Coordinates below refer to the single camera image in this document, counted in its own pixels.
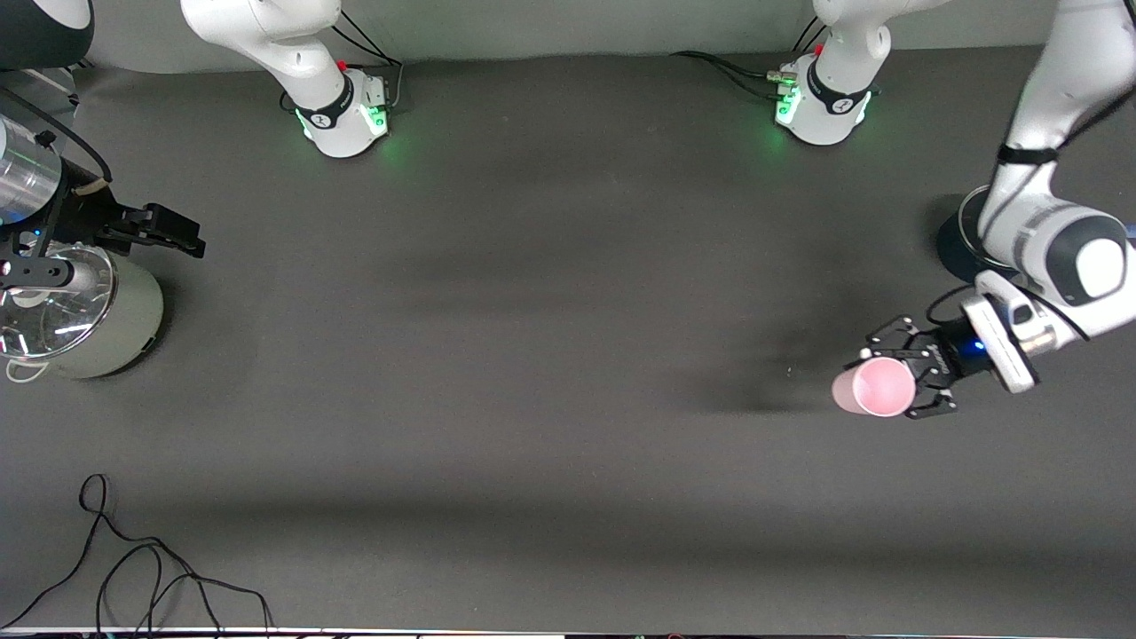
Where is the pink plastic cup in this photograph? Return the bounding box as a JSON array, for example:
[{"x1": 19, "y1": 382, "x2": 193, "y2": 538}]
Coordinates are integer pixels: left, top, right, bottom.
[{"x1": 832, "y1": 357, "x2": 917, "y2": 419}]

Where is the pale grey cooking pot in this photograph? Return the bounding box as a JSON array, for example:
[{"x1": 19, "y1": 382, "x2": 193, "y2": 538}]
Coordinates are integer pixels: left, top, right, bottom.
[{"x1": 0, "y1": 244, "x2": 166, "y2": 383}]

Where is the dark blue saucepan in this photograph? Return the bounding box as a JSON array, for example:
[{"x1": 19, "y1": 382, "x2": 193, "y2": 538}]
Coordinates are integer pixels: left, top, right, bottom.
[{"x1": 936, "y1": 186, "x2": 1017, "y2": 287}]

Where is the glass lid with white knob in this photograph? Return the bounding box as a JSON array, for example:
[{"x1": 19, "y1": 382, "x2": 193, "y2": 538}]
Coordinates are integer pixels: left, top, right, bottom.
[{"x1": 0, "y1": 247, "x2": 118, "y2": 361}]

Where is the dark grey table mat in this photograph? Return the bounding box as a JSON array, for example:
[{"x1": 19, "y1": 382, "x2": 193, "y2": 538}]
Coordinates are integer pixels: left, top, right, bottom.
[{"x1": 0, "y1": 35, "x2": 1136, "y2": 633}]

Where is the aluminium frame rail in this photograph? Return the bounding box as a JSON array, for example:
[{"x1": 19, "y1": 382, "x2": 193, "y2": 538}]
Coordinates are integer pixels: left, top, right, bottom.
[{"x1": 0, "y1": 49, "x2": 85, "y2": 114}]

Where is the thin black loose cable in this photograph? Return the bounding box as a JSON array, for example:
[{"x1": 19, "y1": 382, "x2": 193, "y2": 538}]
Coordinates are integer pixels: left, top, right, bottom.
[{"x1": 0, "y1": 473, "x2": 274, "y2": 635}]

